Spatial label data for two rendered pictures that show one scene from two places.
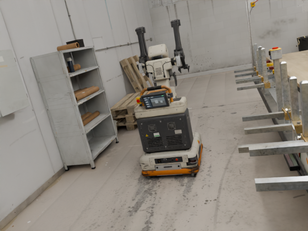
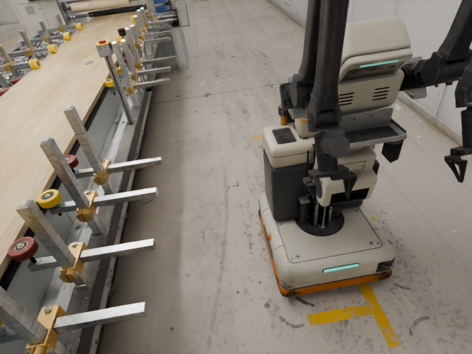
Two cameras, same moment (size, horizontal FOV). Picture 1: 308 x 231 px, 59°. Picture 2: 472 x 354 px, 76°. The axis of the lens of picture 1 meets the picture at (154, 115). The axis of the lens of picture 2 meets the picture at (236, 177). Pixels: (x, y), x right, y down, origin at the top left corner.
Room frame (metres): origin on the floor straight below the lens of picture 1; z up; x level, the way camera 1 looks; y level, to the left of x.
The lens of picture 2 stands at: (3.94, -0.97, 1.63)
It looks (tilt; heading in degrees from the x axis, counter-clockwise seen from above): 39 degrees down; 160
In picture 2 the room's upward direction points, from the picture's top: 8 degrees counter-clockwise
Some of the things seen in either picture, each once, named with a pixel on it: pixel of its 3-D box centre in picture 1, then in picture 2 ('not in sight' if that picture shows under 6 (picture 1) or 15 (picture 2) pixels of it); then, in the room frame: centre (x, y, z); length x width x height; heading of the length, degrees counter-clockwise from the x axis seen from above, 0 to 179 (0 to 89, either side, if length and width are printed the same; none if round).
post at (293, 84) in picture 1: (295, 118); (133, 71); (1.45, -0.78, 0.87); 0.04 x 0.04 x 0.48; 73
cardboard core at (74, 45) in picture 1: (68, 47); not in sight; (3.95, 0.96, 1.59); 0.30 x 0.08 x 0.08; 73
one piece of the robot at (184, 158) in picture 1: (168, 160); not in sight; (2.66, -0.05, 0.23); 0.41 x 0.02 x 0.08; 73
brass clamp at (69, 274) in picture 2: not in sight; (74, 262); (3.09, -1.29, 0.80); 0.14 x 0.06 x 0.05; 163
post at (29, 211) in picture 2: (260, 70); (62, 254); (3.12, -1.30, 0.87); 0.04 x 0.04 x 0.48; 73
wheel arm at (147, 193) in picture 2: (257, 79); (105, 201); (2.86, -1.15, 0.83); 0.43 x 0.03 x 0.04; 73
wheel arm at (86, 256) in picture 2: (255, 78); (93, 255); (3.10, -1.23, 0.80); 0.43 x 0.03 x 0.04; 73
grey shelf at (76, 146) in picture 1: (80, 106); not in sight; (3.84, 0.99, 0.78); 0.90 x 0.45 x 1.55; 163
